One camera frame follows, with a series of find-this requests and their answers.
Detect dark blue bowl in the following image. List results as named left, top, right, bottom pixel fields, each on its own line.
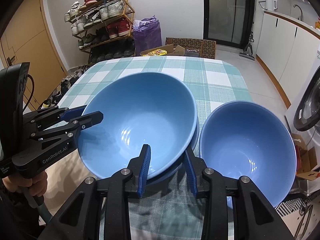
left=146, top=120, right=200, bottom=186
left=199, top=101, right=297, bottom=206

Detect chrome kitchen faucet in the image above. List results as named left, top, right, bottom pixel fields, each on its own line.
left=293, top=4, right=303, bottom=21

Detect cardboard box with snacks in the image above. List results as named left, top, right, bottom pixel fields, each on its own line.
left=140, top=44, right=185, bottom=56

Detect light blue bowl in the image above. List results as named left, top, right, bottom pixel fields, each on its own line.
left=78, top=72, right=197, bottom=179

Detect person's left hand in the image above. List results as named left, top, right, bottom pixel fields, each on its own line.
left=2, top=171, right=48, bottom=197

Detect black framed glass door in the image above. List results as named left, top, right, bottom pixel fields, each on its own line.
left=203, top=0, right=255, bottom=49

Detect wooden door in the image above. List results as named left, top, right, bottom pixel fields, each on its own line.
left=1, top=0, right=66, bottom=111

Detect cardboard box orange red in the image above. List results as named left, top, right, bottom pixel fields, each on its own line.
left=291, top=133, right=319, bottom=181

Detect patterned brown doormat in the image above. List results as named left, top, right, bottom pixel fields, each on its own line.
left=165, top=37, right=216, bottom=59

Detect purple plastic bag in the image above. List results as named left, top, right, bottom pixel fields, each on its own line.
left=133, top=15, right=162, bottom=56

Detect cream plate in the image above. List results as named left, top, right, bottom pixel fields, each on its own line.
left=44, top=150, right=97, bottom=215

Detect teal plaid tablecloth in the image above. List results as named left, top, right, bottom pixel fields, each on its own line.
left=59, top=56, right=251, bottom=239

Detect white kitchen base cabinets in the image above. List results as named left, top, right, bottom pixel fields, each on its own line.
left=256, top=11, right=319, bottom=108

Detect upright vacuum cleaner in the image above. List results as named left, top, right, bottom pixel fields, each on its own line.
left=239, top=32, right=255, bottom=61

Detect white electric kettle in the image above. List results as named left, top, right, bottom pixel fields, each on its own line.
left=265, top=0, right=278, bottom=11

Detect black white patterned rug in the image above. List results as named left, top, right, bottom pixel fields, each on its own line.
left=276, top=192, right=319, bottom=239

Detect white washing machine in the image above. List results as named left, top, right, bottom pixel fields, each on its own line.
left=285, top=51, right=319, bottom=196

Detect wooden shoe rack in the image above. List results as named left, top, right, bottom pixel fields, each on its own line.
left=64, top=0, right=135, bottom=65

